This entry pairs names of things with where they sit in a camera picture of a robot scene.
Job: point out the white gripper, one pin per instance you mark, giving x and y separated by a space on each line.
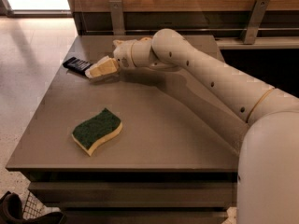
123 55

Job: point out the dark blue rxbar wrapper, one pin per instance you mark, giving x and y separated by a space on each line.
77 65

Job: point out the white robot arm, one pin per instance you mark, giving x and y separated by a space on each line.
268 169

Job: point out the orange fruit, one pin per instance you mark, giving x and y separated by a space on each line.
145 38

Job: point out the green and yellow sponge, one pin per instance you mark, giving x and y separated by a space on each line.
94 132

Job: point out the grey table with drawers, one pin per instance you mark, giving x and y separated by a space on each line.
174 161

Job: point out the grey side shelf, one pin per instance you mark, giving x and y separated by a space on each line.
284 42

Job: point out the black bag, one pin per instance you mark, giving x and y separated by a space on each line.
11 212

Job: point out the left metal bracket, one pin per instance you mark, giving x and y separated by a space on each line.
117 17

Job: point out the metal bracket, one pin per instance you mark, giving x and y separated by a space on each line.
117 17
249 34

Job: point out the right metal bracket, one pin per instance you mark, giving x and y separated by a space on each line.
249 34

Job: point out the wire mesh basket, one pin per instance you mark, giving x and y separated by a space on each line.
32 207

